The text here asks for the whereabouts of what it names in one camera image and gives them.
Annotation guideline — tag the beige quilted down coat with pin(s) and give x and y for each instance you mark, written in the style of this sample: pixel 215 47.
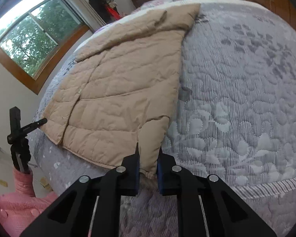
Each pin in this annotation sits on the beige quilted down coat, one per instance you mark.
pixel 121 94

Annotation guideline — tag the left wooden framed window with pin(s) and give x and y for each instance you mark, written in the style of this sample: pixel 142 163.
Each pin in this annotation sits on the left wooden framed window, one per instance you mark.
pixel 34 36

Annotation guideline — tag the pink quilted jacket sleeve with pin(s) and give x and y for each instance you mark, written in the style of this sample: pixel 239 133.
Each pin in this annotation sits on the pink quilted jacket sleeve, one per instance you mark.
pixel 20 208

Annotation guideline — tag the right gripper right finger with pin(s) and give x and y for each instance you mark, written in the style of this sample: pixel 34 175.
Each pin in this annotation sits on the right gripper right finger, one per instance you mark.
pixel 207 206

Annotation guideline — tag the left window curtain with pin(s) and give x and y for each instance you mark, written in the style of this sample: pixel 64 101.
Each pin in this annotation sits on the left window curtain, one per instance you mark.
pixel 87 13

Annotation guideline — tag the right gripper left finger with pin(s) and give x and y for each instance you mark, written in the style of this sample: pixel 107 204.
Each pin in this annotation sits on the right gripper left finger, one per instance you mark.
pixel 90 206

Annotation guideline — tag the coat rack with clothes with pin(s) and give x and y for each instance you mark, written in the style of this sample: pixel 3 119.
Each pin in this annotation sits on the coat rack with clothes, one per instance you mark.
pixel 107 10

